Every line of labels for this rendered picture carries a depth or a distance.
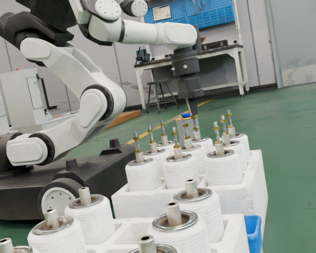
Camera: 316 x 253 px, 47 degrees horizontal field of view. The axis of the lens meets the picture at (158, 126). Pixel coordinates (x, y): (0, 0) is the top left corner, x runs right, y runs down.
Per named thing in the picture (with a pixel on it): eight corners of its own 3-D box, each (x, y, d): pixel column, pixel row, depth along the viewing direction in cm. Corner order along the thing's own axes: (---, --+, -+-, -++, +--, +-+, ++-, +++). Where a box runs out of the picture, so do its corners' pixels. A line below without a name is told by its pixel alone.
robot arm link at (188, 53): (179, 62, 116) (173, 26, 114) (165, 66, 125) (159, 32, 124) (209, 57, 120) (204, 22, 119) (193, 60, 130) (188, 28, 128)
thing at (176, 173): (175, 229, 100) (163, 165, 98) (171, 216, 110) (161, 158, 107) (209, 222, 101) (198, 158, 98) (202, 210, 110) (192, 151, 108)
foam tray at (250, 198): (122, 255, 106) (110, 196, 103) (164, 204, 142) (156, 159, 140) (261, 255, 92) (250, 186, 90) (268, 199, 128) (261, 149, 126)
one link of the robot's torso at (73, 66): (97, 130, 139) (12, 56, 147) (118, 122, 156) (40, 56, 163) (118, 98, 134) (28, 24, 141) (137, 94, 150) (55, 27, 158)
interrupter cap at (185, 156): (167, 164, 99) (166, 162, 99) (164, 159, 107) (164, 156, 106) (194, 159, 99) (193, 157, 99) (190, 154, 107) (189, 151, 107)
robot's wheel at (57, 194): (43, 236, 132) (31, 183, 129) (52, 230, 136) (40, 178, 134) (91, 236, 124) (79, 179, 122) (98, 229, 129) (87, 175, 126)
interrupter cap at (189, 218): (145, 234, 57) (144, 230, 56) (161, 215, 64) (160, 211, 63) (192, 233, 54) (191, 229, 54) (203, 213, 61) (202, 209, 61)
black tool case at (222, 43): (201, 52, 577) (200, 45, 575) (228, 47, 566) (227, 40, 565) (199, 52, 544) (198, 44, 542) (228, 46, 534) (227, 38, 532)
